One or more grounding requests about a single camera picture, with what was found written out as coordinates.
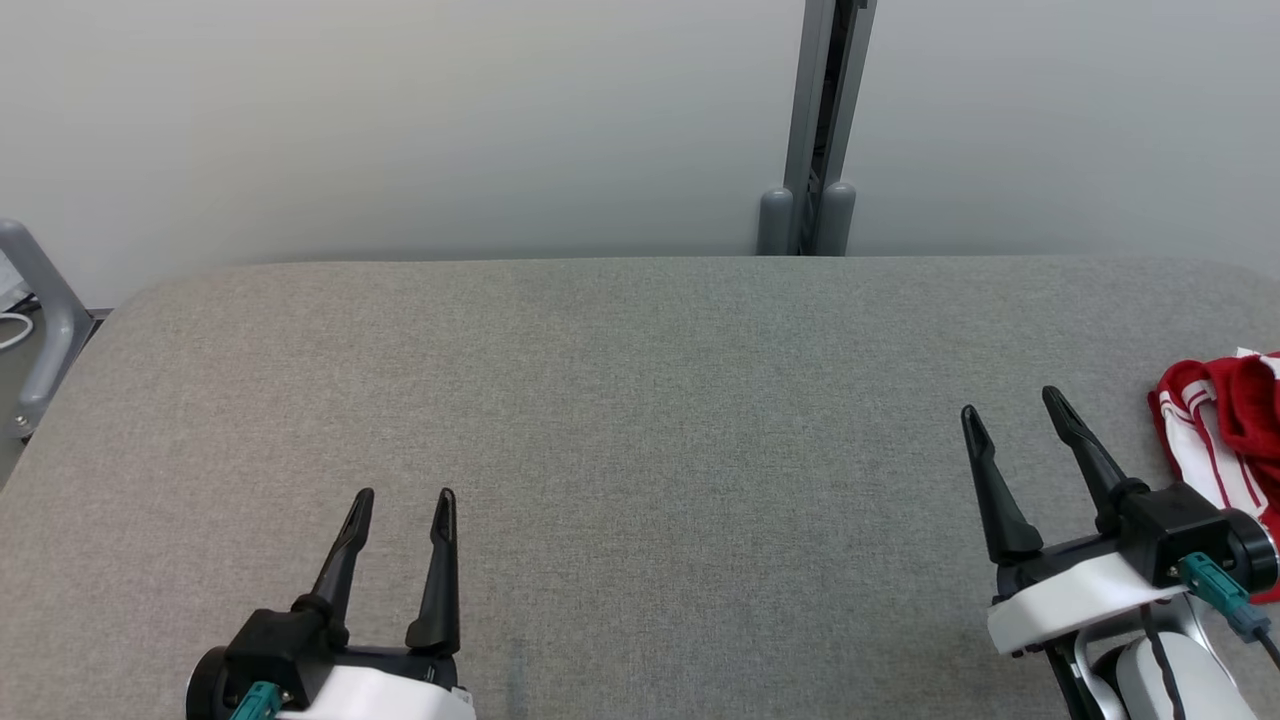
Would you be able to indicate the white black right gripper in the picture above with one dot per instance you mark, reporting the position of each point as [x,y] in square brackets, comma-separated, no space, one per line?
[1070,595]

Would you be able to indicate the grey metal partition post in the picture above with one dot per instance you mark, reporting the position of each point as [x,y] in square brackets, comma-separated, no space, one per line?
[805,100]

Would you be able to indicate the teal camera connector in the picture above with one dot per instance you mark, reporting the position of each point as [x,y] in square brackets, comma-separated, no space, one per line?
[255,703]
[1215,585]

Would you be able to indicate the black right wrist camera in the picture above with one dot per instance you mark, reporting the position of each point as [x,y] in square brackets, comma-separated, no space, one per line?
[1170,530]

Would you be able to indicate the grey tubular metal frame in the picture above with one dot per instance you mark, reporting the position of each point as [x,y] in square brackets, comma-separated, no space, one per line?
[55,310]

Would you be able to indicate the red white basketball jersey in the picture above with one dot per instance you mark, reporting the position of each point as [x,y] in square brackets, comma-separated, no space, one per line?
[1200,440]

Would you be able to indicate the teal left camera connector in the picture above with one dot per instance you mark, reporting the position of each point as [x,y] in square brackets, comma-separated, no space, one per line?
[255,703]

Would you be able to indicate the teal right camera connector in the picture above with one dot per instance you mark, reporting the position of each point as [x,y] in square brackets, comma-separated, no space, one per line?
[1215,585]

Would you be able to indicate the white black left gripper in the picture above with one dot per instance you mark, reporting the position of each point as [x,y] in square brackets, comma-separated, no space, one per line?
[390,690]

